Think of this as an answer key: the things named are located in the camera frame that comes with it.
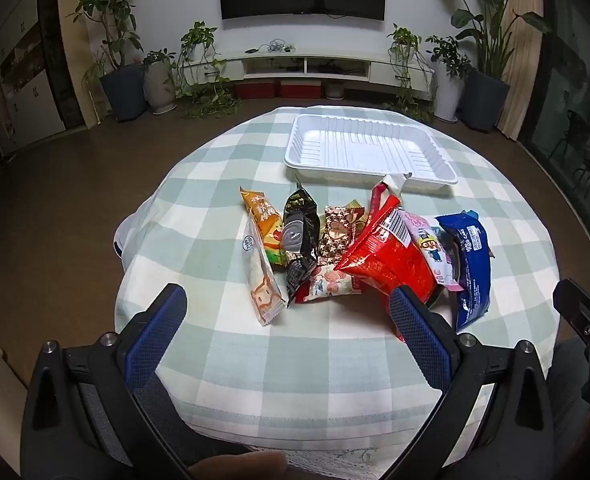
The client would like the brown gold patterned snack packet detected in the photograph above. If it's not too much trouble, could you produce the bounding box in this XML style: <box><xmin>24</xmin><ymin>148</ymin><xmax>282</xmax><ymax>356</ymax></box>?
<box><xmin>317</xmin><ymin>201</ymin><xmax>367</xmax><ymax>266</ymax></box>

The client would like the glass door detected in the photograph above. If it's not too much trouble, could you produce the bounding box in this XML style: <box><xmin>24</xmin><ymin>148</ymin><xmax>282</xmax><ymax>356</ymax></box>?
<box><xmin>519</xmin><ymin>0</ymin><xmax>590</xmax><ymax>263</ymax></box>

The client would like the orange snack packet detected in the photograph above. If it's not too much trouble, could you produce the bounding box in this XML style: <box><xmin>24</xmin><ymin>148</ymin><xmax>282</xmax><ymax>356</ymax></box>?
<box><xmin>239</xmin><ymin>186</ymin><xmax>289</xmax><ymax>267</ymax></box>

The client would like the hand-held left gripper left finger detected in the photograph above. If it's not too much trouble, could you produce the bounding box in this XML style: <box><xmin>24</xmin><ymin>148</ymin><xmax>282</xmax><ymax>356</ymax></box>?
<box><xmin>22</xmin><ymin>284</ymin><xmax>188</xmax><ymax>461</ymax></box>

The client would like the white plastic tray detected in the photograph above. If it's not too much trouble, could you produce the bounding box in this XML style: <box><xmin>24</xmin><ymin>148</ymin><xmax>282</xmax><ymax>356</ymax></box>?
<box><xmin>283</xmin><ymin>113</ymin><xmax>459</xmax><ymax>186</ymax></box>

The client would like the bundle of cables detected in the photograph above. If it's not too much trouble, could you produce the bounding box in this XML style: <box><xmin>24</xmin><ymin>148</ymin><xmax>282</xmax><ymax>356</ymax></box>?
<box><xmin>245</xmin><ymin>39</ymin><xmax>297</xmax><ymax>56</ymax></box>

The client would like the red storage box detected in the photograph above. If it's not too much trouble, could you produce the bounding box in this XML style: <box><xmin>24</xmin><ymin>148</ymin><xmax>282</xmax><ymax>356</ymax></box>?
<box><xmin>235</xmin><ymin>80</ymin><xmax>276</xmax><ymax>100</ymax></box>
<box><xmin>280</xmin><ymin>79</ymin><xmax>322</xmax><ymax>99</ymax></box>

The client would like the white bear print snack packet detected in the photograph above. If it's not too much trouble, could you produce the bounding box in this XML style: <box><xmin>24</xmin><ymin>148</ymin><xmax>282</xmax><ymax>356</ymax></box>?
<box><xmin>242</xmin><ymin>232</ymin><xmax>284</xmax><ymax>327</ymax></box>

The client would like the large leafy plant dark pot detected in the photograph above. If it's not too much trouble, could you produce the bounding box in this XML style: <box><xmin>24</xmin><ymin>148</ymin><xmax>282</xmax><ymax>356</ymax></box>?
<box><xmin>421</xmin><ymin>0</ymin><xmax>552</xmax><ymax>133</ymax></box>

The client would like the wooden wall panel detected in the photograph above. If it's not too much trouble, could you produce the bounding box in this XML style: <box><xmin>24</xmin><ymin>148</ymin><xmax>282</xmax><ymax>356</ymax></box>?
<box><xmin>56</xmin><ymin>0</ymin><xmax>102</xmax><ymax>129</ymax></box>

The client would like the small plant in white pot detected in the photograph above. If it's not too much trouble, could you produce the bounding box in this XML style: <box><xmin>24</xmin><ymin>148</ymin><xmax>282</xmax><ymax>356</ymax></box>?
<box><xmin>142</xmin><ymin>49</ymin><xmax>179</xmax><ymax>114</ymax></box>

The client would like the person's left hand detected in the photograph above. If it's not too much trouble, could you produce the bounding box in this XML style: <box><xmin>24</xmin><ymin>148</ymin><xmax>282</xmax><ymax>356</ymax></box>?
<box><xmin>189</xmin><ymin>452</ymin><xmax>287</xmax><ymax>480</ymax></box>

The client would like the black snack packet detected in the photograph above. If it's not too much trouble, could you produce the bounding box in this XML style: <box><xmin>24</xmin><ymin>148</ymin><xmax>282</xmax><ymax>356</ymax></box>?
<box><xmin>281</xmin><ymin>186</ymin><xmax>322</xmax><ymax>309</ymax></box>

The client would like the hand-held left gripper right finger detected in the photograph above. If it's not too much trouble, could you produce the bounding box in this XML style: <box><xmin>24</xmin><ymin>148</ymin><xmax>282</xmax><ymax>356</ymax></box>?
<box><xmin>389</xmin><ymin>286</ymin><xmax>556</xmax><ymax>461</ymax></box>

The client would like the tall plant in dark pot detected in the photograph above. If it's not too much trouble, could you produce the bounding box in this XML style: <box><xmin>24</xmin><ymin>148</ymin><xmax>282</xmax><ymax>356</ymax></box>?
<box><xmin>72</xmin><ymin>0</ymin><xmax>149</xmax><ymax>122</ymax></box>

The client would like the white lace cloth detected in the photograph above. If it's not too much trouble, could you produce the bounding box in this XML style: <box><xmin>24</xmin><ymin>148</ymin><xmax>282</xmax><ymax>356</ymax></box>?
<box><xmin>247</xmin><ymin>444</ymin><xmax>401</xmax><ymax>479</ymax></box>

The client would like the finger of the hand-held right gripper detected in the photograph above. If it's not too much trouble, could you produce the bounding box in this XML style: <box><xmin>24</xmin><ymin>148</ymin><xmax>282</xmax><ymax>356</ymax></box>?
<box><xmin>553</xmin><ymin>278</ymin><xmax>590</xmax><ymax>361</ymax></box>

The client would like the pink cartoon snack packet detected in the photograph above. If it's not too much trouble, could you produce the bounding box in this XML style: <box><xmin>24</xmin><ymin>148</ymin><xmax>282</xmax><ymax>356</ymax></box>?
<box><xmin>405</xmin><ymin>212</ymin><xmax>464</xmax><ymax>292</ymax></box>

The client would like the plant in tall white pot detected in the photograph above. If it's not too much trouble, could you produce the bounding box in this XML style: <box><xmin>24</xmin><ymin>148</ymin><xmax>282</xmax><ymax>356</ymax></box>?
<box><xmin>424</xmin><ymin>35</ymin><xmax>472</xmax><ymax>123</ymax></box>

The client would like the large red snack bag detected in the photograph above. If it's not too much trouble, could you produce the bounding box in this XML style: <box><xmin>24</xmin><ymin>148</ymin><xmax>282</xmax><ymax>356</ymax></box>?
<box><xmin>337</xmin><ymin>195</ymin><xmax>438</xmax><ymax>343</ymax></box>

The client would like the trailing pothos plant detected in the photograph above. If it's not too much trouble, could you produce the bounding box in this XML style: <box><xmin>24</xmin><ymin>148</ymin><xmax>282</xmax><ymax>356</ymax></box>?
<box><xmin>174</xmin><ymin>21</ymin><xmax>242</xmax><ymax>120</ymax></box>
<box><xmin>386</xmin><ymin>23</ymin><xmax>436</xmax><ymax>122</ymax></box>

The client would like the white wall cabinet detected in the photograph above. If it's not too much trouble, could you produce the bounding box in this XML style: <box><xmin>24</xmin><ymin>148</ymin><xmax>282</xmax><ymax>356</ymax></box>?
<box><xmin>0</xmin><ymin>7</ymin><xmax>68</xmax><ymax>162</ymax></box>

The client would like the green white checked tablecloth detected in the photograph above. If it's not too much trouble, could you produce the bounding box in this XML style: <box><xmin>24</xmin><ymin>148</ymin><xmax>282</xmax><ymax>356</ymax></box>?
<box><xmin>112</xmin><ymin>105</ymin><xmax>574</xmax><ymax>467</ymax></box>

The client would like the blue snack packet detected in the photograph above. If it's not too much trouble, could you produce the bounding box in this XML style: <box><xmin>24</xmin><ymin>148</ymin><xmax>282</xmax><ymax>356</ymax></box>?
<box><xmin>435</xmin><ymin>211</ymin><xmax>494</xmax><ymax>332</ymax></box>

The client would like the pink white strawberry snack packet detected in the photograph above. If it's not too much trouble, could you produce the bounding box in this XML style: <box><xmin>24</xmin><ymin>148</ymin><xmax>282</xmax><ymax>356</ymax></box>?
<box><xmin>294</xmin><ymin>262</ymin><xmax>364</xmax><ymax>305</ymax></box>

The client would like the white television cabinet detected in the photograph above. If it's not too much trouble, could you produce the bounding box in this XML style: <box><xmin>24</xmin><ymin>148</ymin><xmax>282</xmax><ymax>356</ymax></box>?
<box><xmin>177</xmin><ymin>52</ymin><xmax>434</xmax><ymax>102</ymax></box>

